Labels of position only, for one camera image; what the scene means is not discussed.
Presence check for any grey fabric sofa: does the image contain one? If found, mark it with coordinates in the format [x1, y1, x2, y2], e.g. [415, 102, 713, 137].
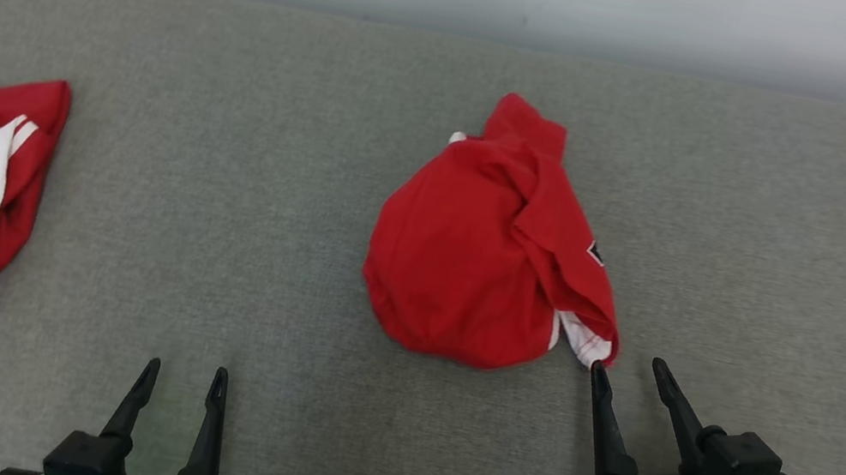
[0, 0, 846, 475]

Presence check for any red shorts white waistband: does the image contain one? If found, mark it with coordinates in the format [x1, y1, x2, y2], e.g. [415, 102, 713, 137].
[349, 73, 660, 393]

